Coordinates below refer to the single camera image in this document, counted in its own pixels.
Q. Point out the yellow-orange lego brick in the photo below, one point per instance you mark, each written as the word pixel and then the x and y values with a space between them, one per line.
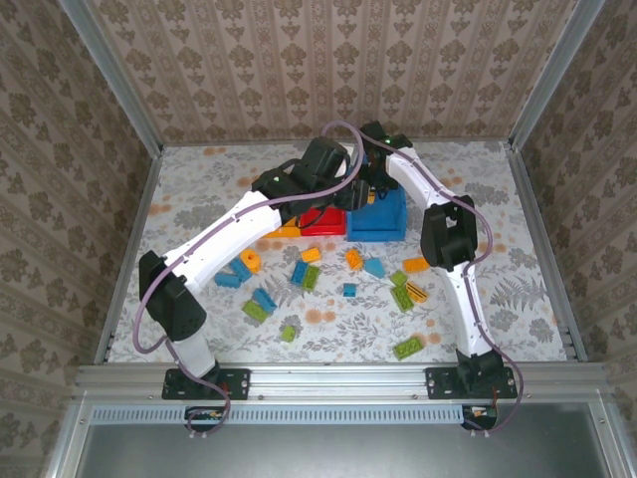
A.
pixel 311 255
pixel 416 264
pixel 354 259

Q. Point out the small green lego brick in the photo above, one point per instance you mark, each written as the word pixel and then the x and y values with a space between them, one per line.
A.
pixel 289 332
pixel 398 278

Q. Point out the yellow black striped lego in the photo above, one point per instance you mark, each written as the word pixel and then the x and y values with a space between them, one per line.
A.
pixel 419 293

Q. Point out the yellow-orange round lego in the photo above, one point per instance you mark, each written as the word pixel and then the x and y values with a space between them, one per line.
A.
pixel 250 260

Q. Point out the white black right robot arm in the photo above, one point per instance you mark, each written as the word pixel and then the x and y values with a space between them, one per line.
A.
pixel 465 309

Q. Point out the blue plastic bin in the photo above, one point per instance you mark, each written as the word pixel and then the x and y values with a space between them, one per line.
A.
pixel 373 224

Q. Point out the red plastic bin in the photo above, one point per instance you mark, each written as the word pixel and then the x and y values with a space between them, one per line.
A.
pixel 328 226

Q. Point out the light blue sloped lego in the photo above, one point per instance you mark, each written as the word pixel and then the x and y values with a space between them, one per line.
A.
pixel 374 267

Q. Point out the yellow plastic bin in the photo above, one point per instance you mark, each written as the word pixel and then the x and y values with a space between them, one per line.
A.
pixel 286 230

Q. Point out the small blue lego brick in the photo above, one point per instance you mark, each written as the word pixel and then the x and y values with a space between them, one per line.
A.
pixel 350 289

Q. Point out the floral patterned table covering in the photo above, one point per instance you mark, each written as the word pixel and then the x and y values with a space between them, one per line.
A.
pixel 348 323

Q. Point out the gray metal panel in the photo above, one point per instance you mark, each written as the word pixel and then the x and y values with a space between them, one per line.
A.
pixel 323 453

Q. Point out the aluminum side frame rail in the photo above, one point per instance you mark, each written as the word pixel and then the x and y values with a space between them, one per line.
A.
pixel 544 249
pixel 131 249

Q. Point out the aluminum front frame rail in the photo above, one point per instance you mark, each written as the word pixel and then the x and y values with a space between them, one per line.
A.
pixel 338 381

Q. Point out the aluminum frame post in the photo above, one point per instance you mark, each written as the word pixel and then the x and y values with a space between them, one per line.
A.
pixel 553 74
pixel 117 74

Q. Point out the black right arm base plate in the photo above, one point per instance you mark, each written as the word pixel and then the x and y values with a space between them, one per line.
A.
pixel 438 383

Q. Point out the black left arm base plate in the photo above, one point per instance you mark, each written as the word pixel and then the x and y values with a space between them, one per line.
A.
pixel 239 383

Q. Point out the aluminum frame bar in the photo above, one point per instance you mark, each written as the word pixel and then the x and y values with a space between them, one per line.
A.
pixel 611 438
pixel 67 438

